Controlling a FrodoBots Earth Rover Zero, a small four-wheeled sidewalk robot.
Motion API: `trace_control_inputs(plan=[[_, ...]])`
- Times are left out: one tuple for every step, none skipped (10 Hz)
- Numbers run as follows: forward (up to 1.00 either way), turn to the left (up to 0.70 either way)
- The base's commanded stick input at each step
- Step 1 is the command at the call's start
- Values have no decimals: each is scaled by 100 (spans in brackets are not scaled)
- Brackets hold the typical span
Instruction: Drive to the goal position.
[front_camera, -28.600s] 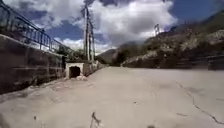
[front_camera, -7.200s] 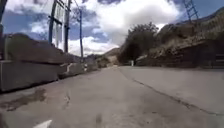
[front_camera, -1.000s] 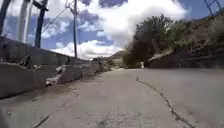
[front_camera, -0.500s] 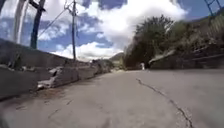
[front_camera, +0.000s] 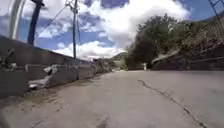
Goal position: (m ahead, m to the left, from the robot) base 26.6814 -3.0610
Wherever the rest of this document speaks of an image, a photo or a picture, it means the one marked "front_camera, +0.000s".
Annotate green hill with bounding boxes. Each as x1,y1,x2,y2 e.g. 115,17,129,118
93,51,130,71

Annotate grey concrete road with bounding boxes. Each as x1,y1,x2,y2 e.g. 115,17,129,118
0,69,224,128

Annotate utility pole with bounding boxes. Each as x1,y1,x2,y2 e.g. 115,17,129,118
65,0,80,60

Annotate clump of green trees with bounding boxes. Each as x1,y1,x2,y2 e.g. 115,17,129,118
124,13,201,71

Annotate dark pole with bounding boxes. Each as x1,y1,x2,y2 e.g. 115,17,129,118
27,0,46,46

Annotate white pole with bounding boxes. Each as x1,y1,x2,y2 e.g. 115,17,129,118
8,0,27,41

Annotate grey concrete wall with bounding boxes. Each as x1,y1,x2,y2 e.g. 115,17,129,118
0,34,113,100

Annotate overhead wires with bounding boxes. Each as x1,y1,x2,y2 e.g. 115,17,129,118
34,0,83,40

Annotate stone embankment wall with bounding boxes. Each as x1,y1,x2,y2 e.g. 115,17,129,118
151,11,224,72

